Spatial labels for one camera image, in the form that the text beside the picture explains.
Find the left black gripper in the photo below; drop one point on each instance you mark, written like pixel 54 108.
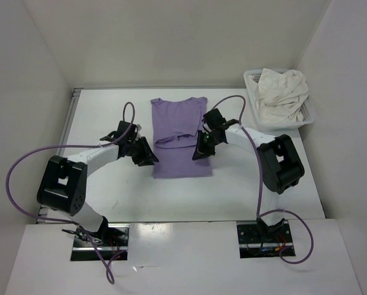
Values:
pixel 147 156

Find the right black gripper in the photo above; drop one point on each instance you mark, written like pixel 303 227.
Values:
pixel 201 151

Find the purple t shirt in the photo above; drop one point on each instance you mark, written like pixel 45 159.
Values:
pixel 175 132

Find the white t shirt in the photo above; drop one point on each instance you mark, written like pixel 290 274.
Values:
pixel 280 96

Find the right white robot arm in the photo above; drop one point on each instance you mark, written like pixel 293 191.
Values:
pixel 280 166

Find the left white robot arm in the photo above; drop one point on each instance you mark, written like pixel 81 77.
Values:
pixel 64 183

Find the white plastic laundry basket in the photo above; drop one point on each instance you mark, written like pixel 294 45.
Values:
pixel 253 76

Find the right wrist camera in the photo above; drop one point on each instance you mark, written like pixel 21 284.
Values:
pixel 213 119

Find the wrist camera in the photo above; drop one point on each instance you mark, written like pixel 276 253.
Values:
pixel 125 133
pixel 213 119

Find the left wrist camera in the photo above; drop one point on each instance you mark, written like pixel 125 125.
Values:
pixel 125 133

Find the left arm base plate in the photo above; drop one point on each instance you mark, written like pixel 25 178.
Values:
pixel 114 247

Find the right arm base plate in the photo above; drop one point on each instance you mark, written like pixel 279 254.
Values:
pixel 254 245

